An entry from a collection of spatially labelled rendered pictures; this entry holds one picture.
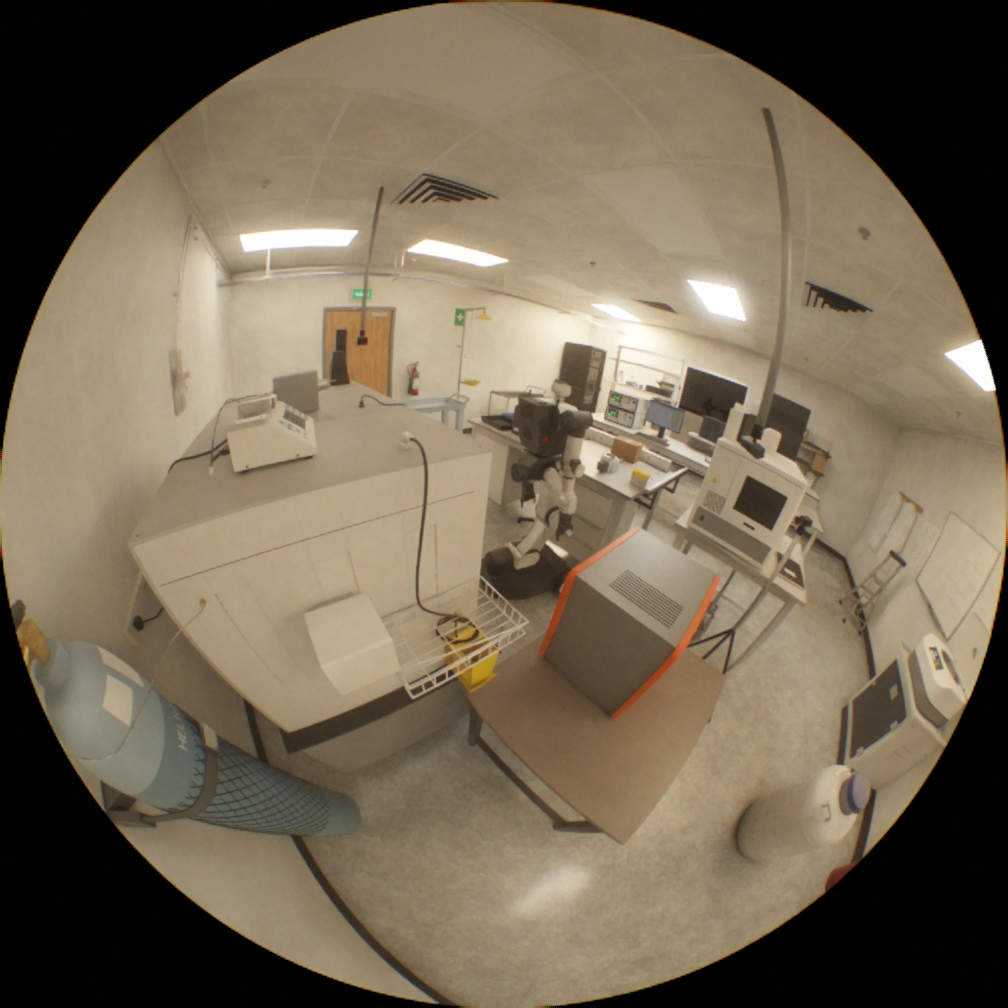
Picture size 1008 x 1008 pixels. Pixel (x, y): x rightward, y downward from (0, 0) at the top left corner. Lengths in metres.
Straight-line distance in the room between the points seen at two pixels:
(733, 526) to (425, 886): 2.31
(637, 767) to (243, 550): 1.11
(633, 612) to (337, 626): 0.63
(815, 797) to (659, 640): 1.41
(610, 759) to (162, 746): 1.05
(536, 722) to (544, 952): 1.35
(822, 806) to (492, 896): 1.46
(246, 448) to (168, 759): 0.55
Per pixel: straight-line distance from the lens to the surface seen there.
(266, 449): 0.57
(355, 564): 0.57
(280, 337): 4.42
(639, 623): 0.76
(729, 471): 1.71
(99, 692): 0.58
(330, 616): 0.53
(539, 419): 1.59
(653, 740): 1.12
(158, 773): 0.64
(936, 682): 2.85
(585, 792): 0.99
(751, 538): 1.78
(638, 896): 1.92
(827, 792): 1.88
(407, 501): 0.53
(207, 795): 0.73
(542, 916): 1.78
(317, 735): 1.01
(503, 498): 2.86
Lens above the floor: 1.64
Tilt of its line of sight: 30 degrees down
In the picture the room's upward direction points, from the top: 8 degrees clockwise
